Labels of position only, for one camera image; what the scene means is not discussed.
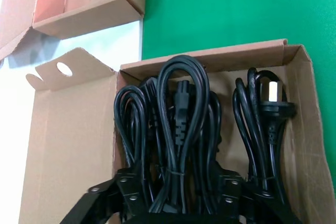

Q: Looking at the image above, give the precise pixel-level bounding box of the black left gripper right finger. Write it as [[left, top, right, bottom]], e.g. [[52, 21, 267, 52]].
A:
[[220, 173, 302, 224]]

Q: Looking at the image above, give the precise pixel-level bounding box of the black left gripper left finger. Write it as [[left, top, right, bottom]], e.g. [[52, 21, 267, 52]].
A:
[[60, 168, 148, 224]]

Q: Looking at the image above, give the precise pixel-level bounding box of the black power cable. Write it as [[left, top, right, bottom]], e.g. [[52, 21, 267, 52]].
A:
[[188, 91, 224, 214], [149, 55, 211, 214], [233, 67, 297, 204], [113, 77, 158, 198]]

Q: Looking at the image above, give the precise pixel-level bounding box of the cardboard box with hole-less lid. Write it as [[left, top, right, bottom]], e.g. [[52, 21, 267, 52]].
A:
[[19, 39, 336, 224]]

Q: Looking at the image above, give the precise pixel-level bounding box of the cardboard box with holed lid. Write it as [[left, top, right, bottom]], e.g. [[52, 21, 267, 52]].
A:
[[0, 0, 146, 59]]

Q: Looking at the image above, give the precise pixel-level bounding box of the green table cloth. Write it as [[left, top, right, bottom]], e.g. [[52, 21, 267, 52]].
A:
[[140, 0, 336, 183]]

